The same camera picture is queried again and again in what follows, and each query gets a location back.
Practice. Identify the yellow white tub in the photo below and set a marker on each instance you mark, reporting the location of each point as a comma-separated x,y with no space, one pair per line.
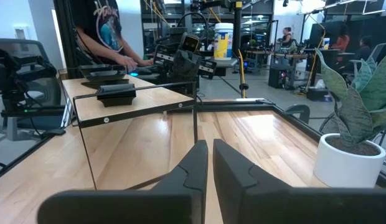
223,40
326,43

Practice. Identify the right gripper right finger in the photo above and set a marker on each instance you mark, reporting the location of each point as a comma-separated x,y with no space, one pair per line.
289,208

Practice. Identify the black curved frame bracket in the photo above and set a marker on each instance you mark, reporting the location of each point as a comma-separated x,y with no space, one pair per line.
297,109

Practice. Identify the black teardrop mini plate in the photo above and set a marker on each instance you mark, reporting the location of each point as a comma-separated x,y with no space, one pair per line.
102,84

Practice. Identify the snake plant in white pot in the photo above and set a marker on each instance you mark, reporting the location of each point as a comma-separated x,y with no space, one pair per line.
345,168

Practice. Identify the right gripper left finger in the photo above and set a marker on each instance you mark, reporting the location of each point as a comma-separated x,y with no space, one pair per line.
118,208

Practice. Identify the black frame pole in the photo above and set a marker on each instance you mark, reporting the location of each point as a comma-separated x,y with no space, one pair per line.
237,25

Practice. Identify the black device green light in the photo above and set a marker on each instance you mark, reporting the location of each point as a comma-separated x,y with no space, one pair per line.
6,68

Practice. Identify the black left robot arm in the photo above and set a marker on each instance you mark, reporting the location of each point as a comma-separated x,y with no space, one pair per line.
176,34

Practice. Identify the black upright post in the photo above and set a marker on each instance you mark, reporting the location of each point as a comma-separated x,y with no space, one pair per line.
60,31

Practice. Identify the person's hand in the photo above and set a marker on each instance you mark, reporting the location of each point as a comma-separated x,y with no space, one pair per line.
127,62

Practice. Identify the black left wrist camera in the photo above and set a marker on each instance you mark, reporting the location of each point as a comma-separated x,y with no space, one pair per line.
190,43

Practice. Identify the grey mesh office chair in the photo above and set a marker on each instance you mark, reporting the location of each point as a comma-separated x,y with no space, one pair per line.
40,90

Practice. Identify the wooden riser shelf black legs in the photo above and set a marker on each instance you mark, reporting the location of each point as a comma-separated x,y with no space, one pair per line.
155,99

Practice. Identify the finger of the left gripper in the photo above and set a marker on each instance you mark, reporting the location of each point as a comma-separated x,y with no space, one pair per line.
180,67
193,67

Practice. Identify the black mouse blue light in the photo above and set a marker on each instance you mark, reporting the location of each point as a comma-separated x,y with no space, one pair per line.
140,71

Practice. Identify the black background monitor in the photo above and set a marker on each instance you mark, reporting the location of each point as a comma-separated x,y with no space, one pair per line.
320,34

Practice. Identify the person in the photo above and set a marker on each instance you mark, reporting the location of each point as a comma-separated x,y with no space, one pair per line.
99,25
364,46
342,40
286,35

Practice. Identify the black computer tower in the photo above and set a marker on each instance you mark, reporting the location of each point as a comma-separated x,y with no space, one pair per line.
280,77

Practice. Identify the black floor box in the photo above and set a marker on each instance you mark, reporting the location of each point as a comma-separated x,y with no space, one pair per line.
317,93

